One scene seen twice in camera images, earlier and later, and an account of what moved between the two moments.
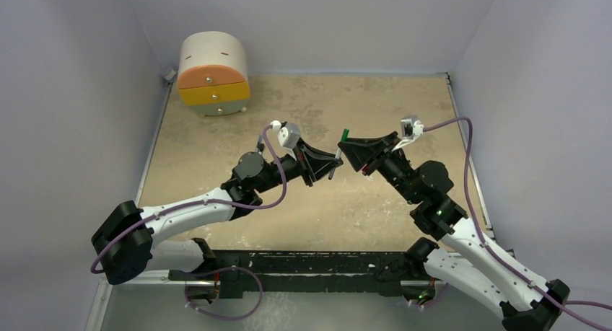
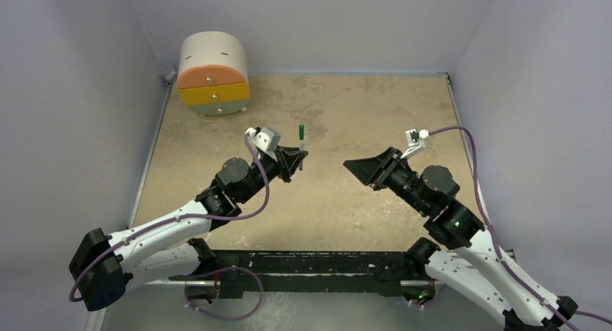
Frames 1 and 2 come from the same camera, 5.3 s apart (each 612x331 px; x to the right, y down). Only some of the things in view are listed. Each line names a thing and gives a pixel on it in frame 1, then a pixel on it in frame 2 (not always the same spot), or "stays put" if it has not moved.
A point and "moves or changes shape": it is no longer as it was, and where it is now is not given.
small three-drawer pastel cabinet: [213, 73] stays put
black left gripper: [317, 166] -> [281, 164]
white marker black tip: [337, 156] moves or changes shape
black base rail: [247, 274] stays put
